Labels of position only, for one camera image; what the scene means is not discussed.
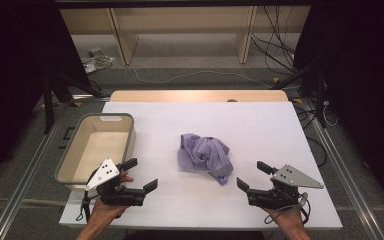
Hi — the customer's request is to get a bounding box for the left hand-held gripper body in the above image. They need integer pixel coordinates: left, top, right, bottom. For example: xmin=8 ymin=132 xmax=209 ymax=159
xmin=84 ymin=158 xmax=147 ymax=207

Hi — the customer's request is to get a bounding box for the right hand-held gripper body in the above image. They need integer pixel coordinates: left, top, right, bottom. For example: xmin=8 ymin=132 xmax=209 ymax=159
xmin=246 ymin=164 xmax=325 ymax=210

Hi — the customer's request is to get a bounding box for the beige bin with grey rim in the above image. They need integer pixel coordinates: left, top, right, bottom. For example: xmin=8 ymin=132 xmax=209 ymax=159
xmin=54 ymin=112 xmax=137 ymax=192

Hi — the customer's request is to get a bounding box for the purple cloth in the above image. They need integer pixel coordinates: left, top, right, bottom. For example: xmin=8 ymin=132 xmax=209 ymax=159
xmin=177 ymin=133 xmax=234 ymax=186

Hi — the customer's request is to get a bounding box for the person's left hand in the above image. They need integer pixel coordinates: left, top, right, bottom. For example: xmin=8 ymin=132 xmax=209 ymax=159
xmin=89 ymin=172 xmax=135 ymax=222

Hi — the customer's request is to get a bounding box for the person's right hand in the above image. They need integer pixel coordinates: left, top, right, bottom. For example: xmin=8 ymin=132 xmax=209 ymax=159
xmin=261 ymin=206 xmax=306 ymax=231

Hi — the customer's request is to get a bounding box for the white board sheet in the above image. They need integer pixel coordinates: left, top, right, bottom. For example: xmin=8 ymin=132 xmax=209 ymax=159
xmin=58 ymin=101 xmax=344 ymax=231

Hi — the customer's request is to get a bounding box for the black metal stand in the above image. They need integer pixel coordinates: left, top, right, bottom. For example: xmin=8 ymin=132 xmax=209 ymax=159
xmin=271 ymin=55 xmax=328 ymax=130

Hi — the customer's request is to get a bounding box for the black tripod stand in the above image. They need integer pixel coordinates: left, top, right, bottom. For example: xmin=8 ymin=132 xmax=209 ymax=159
xmin=41 ymin=70 xmax=106 ymax=135

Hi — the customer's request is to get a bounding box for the black curtain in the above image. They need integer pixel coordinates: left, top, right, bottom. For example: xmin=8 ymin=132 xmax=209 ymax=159
xmin=0 ymin=0 xmax=93 ymax=194
xmin=293 ymin=0 xmax=384 ymax=212

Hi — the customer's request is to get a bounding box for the wooden shelf unit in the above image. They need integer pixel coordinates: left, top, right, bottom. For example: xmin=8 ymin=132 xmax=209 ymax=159
xmin=59 ymin=5 xmax=311 ymax=66

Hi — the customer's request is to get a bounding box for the right hand-held gripper cable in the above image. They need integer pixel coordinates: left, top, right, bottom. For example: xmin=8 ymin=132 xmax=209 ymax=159
xmin=263 ymin=191 xmax=312 ymax=225

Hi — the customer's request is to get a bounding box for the left hand-held gripper black cable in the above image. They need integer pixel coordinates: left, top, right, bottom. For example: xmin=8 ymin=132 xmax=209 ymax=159
xmin=75 ymin=190 xmax=102 ymax=223

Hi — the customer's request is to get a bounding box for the black cable loop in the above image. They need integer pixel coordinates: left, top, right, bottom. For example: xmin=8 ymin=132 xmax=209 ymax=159
xmin=293 ymin=99 xmax=330 ymax=168

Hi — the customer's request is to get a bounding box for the metal floor rail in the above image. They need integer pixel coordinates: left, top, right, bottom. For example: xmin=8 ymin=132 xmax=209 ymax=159
xmin=0 ymin=99 xmax=78 ymax=240
xmin=301 ymin=98 xmax=384 ymax=240

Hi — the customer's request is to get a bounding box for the white floor cable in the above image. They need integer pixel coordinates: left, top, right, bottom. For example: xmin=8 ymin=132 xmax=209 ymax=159
xmin=128 ymin=64 xmax=274 ymax=90

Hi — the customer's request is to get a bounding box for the power adapter with cables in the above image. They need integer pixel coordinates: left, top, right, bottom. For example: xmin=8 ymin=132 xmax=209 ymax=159
xmin=82 ymin=47 xmax=116 ymax=74

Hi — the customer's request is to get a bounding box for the bundle of black cables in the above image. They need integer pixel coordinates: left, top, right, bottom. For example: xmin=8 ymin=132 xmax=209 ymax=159
xmin=250 ymin=5 xmax=298 ymax=76

